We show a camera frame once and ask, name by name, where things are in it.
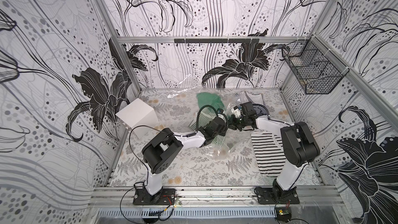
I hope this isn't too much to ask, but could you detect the solid green tank top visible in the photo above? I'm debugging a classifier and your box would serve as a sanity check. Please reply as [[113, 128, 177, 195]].
[[197, 92, 226, 110]]

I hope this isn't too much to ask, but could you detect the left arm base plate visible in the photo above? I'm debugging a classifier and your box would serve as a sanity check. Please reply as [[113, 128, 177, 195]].
[[133, 188, 176, 206]]

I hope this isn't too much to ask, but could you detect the white slotted cable duct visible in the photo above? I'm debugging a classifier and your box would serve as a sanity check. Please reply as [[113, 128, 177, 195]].
[[98, 207, 275, 219]]

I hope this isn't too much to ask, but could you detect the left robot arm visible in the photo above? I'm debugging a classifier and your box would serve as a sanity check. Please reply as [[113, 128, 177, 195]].
[[142, 105, 229, 196]]

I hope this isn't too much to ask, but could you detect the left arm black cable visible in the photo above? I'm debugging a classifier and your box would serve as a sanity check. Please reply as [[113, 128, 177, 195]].
[[119, 105, 224, 224]]

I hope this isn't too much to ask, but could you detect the black wire basket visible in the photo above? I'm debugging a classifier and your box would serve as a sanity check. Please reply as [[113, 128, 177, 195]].
[[282, 39, 349, 94]]

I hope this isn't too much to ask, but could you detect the navy white striped tank top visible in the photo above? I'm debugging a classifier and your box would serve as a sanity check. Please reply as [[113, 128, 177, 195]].
[[239, 91, 270, 119]]

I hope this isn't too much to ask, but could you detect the white cube box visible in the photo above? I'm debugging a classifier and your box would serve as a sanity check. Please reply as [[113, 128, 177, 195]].
[[116, 99, 159, 130]]

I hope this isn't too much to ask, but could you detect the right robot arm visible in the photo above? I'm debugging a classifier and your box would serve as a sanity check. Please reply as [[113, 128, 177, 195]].
[[229, 102, 320, 195]]

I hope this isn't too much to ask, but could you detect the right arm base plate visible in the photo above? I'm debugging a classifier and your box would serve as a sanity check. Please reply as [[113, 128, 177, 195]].
[[254, 186, 300, 205]]

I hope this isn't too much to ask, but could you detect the black white striped tank top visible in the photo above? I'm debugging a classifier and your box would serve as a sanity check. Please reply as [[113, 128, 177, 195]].
[[251, 132, 286, 177]]

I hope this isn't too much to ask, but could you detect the clear plastic vacuum bag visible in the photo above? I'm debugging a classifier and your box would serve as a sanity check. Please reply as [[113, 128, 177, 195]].
[[167, 87, 246, 160]]

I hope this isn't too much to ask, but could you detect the green white striped tank top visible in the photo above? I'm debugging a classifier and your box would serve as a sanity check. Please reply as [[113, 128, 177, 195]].
[[188, 109, 229, 147]]

